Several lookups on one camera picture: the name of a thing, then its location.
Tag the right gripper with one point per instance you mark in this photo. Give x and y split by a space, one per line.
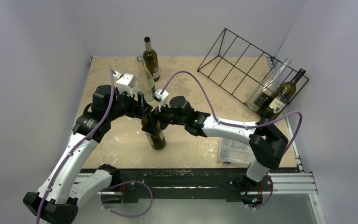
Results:
160 114

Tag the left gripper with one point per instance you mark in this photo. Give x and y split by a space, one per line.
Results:
138 110

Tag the dark green bottle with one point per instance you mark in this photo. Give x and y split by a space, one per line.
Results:
280 98
157 141

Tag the clear glass bottle short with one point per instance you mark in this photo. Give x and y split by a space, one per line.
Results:
265 89

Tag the dark green bottle front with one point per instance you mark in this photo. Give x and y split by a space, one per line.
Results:
280 98

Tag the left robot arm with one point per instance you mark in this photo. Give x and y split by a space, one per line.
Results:
59 198

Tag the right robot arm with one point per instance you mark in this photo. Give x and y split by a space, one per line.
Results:
266 141

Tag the tall clear glass bottle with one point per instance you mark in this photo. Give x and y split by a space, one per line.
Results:
145 80

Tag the dark bottle at back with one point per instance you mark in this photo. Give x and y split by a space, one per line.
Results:
151 59

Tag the clear plastic screw box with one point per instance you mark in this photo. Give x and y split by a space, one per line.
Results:
234 152

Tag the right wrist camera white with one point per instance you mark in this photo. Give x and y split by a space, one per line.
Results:
161 96

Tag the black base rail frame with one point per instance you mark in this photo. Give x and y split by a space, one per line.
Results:
229 184

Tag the black wire wine rack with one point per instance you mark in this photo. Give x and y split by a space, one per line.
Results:
238 66

